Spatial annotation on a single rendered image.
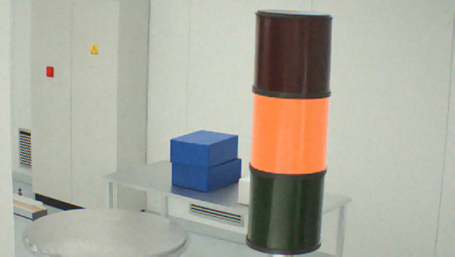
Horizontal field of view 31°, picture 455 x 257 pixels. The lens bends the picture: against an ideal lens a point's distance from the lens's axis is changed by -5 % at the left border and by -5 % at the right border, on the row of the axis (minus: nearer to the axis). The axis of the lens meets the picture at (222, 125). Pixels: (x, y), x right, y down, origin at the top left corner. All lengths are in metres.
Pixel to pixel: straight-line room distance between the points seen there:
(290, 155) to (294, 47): 0.07
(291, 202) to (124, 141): 7.05
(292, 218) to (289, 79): 0.09
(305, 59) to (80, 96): 7.25
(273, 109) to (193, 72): 6.84
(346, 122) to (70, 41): 2.72
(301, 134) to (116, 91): 6.90
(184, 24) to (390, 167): 2.25
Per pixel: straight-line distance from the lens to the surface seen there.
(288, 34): 0.51
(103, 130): 7.58
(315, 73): 0.52
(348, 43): 6.51
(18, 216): 5.08
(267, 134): 0.52
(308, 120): 0.52
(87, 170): 7.82
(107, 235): 4.56
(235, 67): 7.09
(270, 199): 0.53
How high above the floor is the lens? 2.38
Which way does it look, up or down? 11 degrees down
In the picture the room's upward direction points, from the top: 2 degrees clockwise
